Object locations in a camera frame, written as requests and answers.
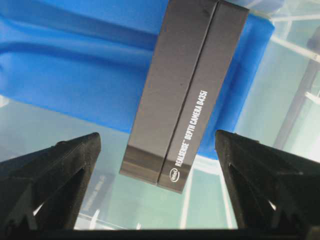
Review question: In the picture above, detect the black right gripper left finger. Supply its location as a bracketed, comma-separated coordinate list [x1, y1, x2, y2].
[0, 132, 101, 233]

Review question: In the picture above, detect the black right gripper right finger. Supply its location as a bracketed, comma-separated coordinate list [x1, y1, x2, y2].
[215, 130, 320, 233]

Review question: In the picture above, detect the black D435i box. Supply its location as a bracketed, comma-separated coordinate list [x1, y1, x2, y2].
[119, 0, 249, 193]

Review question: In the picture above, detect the clear plastic storage case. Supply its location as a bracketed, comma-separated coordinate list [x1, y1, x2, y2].
[5, 0, 320, 230]

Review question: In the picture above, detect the blue liner in case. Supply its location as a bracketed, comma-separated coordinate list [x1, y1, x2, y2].
[0, 0, 276, 161]

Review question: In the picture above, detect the black aluminium frame rail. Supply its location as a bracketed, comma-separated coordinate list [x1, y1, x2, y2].
[273, 32, 320, 151]

